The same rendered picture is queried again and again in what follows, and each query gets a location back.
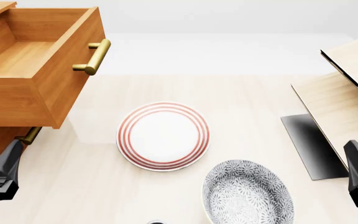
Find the pale wooden shelf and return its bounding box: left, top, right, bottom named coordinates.
left=290, top=32, right=358, bottom=172

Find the brass bar drawer handle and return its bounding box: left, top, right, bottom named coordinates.
left=14, top=126, right=43, bottom=146
left=72, top=38, right=112, bottom=77

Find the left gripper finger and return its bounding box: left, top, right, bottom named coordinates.
left=0, top=139, right=24, bottom=187

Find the grey patterned bowl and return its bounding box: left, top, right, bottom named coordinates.
left=201, top=159, right=295, bottom=224

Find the open wooden drawer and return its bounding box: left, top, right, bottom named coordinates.
left=0, top=6, right=107, bottom=129

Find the white plate with red rings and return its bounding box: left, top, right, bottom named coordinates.
left=116, top=101, right=211, bottom=172

